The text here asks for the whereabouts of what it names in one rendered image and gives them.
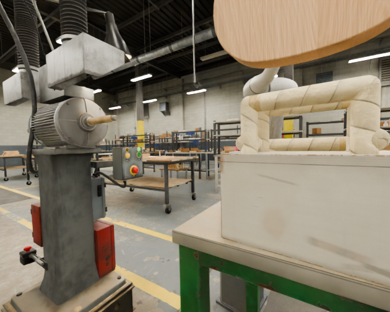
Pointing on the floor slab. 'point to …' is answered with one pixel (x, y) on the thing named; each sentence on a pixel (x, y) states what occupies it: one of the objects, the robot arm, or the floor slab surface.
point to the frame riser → (121, 304)
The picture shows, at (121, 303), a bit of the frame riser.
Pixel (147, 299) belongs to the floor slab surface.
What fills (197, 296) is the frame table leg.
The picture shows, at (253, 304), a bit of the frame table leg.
